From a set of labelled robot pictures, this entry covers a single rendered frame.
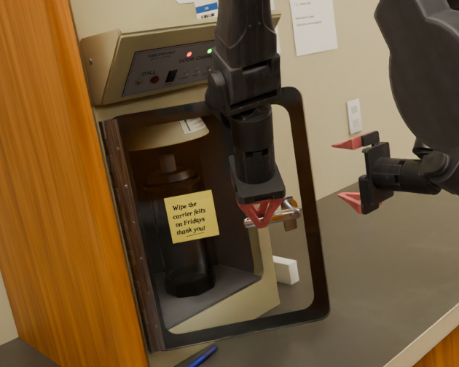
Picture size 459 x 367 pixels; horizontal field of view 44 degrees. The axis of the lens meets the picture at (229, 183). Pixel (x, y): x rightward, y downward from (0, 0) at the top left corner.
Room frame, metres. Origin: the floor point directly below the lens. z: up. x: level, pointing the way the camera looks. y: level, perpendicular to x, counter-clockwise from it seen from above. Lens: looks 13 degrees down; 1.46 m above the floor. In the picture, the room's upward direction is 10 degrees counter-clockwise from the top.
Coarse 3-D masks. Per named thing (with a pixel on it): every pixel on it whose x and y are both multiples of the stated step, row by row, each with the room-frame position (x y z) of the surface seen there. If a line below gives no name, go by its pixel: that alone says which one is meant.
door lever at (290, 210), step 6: (282, 204) 0.87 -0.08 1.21; (288, 204) 0.87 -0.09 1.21; (294, 204) 0.87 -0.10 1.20; (282, 210) 0.83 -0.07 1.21; (288, 210) 0.83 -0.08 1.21; (294, 210) 0.83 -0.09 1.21; (246, 216) 0.83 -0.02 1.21; (258, 216) 0.82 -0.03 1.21; (276, 216) 0.82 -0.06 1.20; (282, 216) 0.82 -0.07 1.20; (288, 216) 0.82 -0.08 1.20; (294, 216) 0.82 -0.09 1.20; (300, 216) 0.83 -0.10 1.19; (246, 222) 0.82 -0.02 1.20; (252, 222) 0.82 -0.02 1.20; (270, 222) 0.82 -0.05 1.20; (276, 222) 0.83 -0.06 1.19
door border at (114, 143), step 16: (112, 128) 0.86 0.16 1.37; (112, 144) 0.86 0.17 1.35; (112, 176) 0.86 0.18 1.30; (128, 176) 0.86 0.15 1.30; (128, 192) 0.86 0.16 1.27; (128, 208) 0.86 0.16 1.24; (128, 224) 0.86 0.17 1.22; (128, 240) 0.85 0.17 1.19; (144, 256) 0.86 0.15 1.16; (144, 272) 0.86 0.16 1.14; (144, 288) 0.86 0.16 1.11; (144, 304) 0.86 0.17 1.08; (160, 336) 0.86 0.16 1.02
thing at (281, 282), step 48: (288, 96) 0.88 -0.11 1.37; (144, 144) 0.86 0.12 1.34; (192, 144) 0.87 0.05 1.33; (288, 144) 0.88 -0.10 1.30; (144, 192) 0.86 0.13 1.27; (192, 192) 0.87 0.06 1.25; (288, 192) 0.88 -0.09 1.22; (144, 240) 0.86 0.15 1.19; (192, 240) 0.87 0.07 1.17; (240, 240) 0.87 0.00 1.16; (288, 240) 0.87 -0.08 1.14; (192, 288) 0.86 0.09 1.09; (240, 288) 0.87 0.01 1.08; (288, 288) 0.87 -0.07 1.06; (192, 336) 0.86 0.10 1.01
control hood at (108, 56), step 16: (272, 16) 0.97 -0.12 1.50; (112, 32) 0.79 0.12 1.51; (128, 32) 0.79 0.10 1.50; (144, 32) 0.80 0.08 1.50; (160, 32) 0.82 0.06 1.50; (176, 32) 0.84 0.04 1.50; (192, 32) 0.86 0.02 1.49; (208, 32) 0.89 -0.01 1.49; (96, 48) 0.83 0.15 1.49; (112, 48) 0.80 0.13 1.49; (128, 48) 0.80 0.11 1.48; (144, 48) 0.82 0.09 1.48; (96, 64) 0.84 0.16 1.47; (112, 64) 0.81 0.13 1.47; (128, 64) 0.82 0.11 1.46; (96, 80) 0.84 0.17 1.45; (112, 80) 0.82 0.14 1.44; (96, 96) 0.85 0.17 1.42; (112, 96) 0.85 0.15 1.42; (128, 96) 0.87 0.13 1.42
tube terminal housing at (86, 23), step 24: (72, 0) 0.87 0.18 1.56; (96, 0) 0.89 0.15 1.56; (120, 0) 0.92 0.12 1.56; (144, 0) 0.95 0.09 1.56; (168, 0) 0.98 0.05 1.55; (96, 24) 0.89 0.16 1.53; (120, 24) 0.91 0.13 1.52; (144, 24) 0.94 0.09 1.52; (144, 96) 0.93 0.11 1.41; (168, 96) 0.96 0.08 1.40; (192, 96) 0.99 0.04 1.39; (96, 120) 0.87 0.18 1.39; (120, 240) 0.87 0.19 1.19; (144, 336) 0.87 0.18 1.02; (168, 360) 0.89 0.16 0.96
